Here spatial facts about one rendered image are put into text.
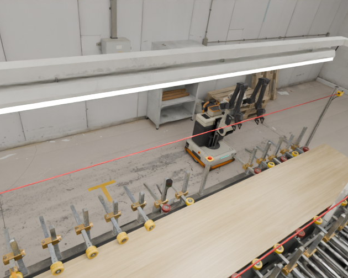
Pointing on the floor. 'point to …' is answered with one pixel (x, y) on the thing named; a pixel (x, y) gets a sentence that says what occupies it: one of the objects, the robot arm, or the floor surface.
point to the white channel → (35, 65)
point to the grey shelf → (177, 110)
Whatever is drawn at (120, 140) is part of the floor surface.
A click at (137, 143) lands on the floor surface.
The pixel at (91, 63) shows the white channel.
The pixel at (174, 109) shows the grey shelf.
